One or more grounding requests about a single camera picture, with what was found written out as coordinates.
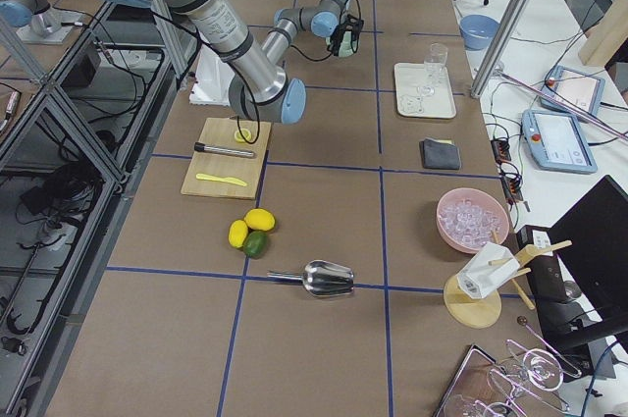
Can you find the teach pendant tablet near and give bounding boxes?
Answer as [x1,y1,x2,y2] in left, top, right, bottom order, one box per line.
[521,109,598,174]

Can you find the yellow plastic knife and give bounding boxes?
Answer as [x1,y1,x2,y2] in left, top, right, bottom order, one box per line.
[195,173,248,187]

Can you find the green avocado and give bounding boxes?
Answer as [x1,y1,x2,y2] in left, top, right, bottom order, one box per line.
[242,231,269,258]

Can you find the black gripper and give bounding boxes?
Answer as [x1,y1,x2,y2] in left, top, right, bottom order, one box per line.
[329,15,364,55]

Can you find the pink bowl with ice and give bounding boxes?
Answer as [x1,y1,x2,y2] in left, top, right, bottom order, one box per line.
[436,187,510,254]

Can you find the wooden stand with bag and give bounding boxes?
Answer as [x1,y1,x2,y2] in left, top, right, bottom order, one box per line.
[444,240,572,329]

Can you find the teach pendant tablet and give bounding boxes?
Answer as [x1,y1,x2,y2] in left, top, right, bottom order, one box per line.
[542,65,605,116]
[521,109,598,174]

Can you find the cream bear tray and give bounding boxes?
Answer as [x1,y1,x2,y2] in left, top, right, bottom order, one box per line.
[393,63,456,120]

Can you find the blue bowl with fork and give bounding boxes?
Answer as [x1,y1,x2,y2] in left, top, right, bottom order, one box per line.
[459,15,499,51]

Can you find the yellow lemon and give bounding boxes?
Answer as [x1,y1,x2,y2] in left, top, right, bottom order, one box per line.
[243,208,276,232]

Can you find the aluminium frame post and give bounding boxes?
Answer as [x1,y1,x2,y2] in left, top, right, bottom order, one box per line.
[470,0,529,99]

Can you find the yellow mango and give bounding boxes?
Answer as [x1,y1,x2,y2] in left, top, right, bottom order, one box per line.
[228,219,249,249]

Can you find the green bowl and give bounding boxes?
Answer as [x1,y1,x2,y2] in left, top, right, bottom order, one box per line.
[326,27,355,58]

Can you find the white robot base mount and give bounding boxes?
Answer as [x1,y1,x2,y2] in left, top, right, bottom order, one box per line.
[189,46,235,106]

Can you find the grey yellow cloth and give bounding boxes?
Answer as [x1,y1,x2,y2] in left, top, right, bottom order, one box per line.
[419,138,461,170]

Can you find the steel muddler black cap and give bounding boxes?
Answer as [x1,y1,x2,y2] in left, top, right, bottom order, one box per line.
[193,141,256,159]

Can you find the wine glasses on tray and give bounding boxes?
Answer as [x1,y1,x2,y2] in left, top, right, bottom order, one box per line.
[433,339,582,416]

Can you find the wooden cutting board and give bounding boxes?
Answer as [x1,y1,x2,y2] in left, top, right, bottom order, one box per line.
[181,118,273,199]

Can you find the clear glass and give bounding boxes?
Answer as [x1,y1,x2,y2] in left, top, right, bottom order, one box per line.
[419,42,448,97]

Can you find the black monitor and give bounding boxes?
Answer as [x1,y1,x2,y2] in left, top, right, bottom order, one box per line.
[529,175,627,351]

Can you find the half lemon slice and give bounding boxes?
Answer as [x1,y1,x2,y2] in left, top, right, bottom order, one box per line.
[234,128,253,144]

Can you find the teach pendant tablet far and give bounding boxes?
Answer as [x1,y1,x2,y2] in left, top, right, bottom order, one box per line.
[542,65,605,116]

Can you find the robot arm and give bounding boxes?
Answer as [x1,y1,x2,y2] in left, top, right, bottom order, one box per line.
[106,0,363,125]

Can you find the steel ice scoop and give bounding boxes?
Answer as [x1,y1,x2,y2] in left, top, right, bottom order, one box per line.
[267,260,354,298]

